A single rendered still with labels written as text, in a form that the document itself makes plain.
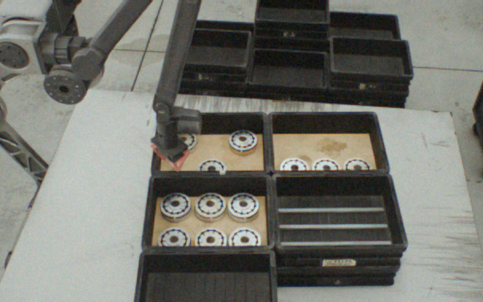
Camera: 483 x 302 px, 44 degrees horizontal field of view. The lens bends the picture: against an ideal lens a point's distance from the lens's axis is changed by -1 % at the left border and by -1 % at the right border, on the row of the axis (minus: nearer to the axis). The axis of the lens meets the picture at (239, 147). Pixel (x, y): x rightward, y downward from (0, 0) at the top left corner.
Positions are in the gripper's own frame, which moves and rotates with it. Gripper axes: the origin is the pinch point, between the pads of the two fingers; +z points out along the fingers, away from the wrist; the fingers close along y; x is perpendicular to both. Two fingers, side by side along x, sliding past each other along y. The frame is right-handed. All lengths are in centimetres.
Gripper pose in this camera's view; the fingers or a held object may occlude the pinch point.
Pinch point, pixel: (172, 163)
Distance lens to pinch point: 184.6
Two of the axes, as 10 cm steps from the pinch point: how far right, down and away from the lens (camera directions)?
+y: -7.1, -5.1, 4.9
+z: 0.1, 6.9, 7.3
